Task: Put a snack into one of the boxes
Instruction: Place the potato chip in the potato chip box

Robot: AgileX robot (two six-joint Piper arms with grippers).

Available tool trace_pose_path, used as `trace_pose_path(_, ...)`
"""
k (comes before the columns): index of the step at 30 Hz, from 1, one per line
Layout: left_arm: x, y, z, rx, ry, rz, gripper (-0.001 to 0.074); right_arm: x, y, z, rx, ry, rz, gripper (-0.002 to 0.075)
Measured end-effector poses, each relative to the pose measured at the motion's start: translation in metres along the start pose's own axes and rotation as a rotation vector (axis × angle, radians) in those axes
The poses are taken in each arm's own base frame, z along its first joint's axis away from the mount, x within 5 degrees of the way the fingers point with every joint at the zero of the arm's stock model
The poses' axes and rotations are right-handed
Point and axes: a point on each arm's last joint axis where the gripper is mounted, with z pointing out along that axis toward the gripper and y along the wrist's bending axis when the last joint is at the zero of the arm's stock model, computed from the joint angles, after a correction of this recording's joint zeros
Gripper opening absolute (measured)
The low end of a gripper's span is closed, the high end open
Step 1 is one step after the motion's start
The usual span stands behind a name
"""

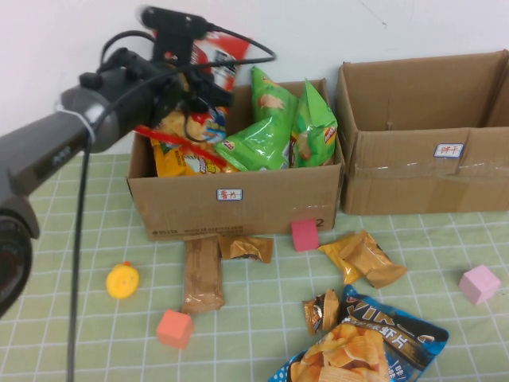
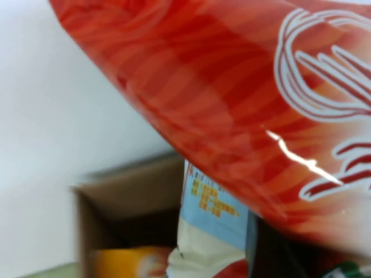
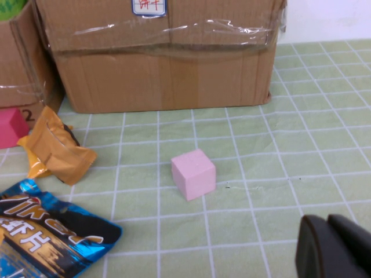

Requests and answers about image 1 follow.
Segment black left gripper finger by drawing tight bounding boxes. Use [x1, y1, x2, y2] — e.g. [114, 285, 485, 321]
[189, 77, 235, 107]

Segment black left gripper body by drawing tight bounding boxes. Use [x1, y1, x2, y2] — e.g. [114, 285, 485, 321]
[150, 27, 200, 105]

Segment red shrimp stick bag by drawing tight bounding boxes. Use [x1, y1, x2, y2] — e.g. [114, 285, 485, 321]
[134, 31, 255, 164]

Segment dark brown small snack pack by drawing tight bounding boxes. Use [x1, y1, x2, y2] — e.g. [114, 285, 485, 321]
[301, 288, 340, 335]

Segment gold snack pack with dark print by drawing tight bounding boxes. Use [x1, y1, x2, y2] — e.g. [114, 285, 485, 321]
[218, 234, 274, 264]

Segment long brown snack bar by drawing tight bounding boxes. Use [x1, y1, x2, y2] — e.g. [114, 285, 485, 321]
[181, 233, 226, 315]

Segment yellow small snack pack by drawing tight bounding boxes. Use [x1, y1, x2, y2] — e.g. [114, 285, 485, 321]
[317, 234, 363, 284]

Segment gold brown snack pack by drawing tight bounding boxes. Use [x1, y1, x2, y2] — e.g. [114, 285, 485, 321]
[340, 229, 408, 290]

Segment tall green chip bag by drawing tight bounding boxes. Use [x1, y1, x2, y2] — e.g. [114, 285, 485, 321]
[249, 65, 299, 128]

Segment green chip bag with red logo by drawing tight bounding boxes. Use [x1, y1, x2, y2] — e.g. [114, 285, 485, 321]
[214, 117, 295, 172]

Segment yellow chip bag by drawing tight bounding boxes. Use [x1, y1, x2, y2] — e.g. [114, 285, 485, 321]
[153, 138, 239, 178]

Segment white chips label sticker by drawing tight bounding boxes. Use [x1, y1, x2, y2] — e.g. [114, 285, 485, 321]
[216, 188, 244, 203]

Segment green chip bag with zigzag edge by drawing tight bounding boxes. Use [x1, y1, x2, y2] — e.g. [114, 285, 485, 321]
[289, 78, 338, 168]

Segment cardboard box with chips label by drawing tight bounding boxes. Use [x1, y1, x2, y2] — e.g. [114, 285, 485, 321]
[126, 78, 345, 243]

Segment hot pink foam cube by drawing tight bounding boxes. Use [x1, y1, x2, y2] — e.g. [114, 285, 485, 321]
[290, 217, 320, 253]

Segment cardboard box with biscuit label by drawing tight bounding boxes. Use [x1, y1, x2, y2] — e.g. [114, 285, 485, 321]
[335, 49, 509, 216]

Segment yellow duck toy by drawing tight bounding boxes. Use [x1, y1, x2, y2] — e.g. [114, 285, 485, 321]
[105, 261, 141, 300]

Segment green checked tablecloth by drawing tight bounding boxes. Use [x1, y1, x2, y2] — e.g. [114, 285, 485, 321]
[0, 153, 509, 382]

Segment orange foam cube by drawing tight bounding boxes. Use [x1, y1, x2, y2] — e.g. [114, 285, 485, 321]
[156, 309, 195, 350]

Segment white biscuit label sticker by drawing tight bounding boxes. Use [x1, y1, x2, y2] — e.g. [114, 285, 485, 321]
[433, 142, 465, 159]

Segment plain cardboard box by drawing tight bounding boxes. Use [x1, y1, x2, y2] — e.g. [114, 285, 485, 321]
[485, 51, 509, 129]

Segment blue shrimp chips bag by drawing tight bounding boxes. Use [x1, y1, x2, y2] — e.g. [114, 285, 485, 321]
[266, 284, 449, 382]

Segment light pink foam cube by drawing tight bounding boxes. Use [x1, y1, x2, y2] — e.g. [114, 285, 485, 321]
[457, 264, 501, 306]

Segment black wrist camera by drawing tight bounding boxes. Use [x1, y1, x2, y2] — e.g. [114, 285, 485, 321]
[138, 4, 210, 35]

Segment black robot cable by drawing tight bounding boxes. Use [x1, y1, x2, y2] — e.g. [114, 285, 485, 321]
[65, 27, 278, 382]

